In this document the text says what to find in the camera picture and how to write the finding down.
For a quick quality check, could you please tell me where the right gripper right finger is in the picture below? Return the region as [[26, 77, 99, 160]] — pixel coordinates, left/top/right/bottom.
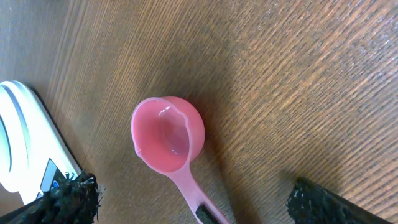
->
[[286, 177, 391, 224]]

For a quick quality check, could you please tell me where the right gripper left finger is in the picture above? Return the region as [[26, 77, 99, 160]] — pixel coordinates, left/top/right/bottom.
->
[[1, 171, 100, 224]]

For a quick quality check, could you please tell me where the pink measuring scoop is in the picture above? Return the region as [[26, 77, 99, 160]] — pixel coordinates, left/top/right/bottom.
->
[[131, 96, 229, 223]]

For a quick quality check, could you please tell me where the white digital kitchen scale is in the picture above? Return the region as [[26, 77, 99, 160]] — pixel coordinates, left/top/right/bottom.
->
[[1, 80, 81, 205]]

